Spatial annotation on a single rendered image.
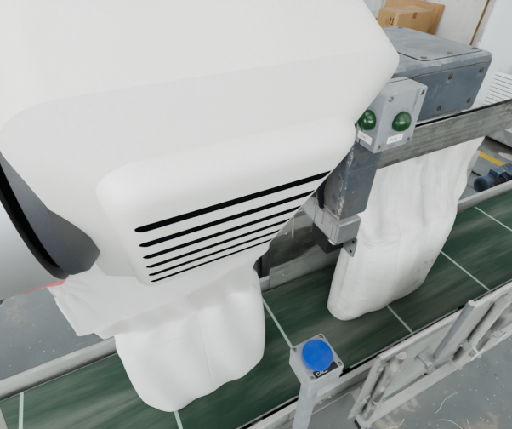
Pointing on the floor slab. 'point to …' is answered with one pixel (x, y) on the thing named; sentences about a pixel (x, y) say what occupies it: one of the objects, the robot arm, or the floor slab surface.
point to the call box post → (304, 409)
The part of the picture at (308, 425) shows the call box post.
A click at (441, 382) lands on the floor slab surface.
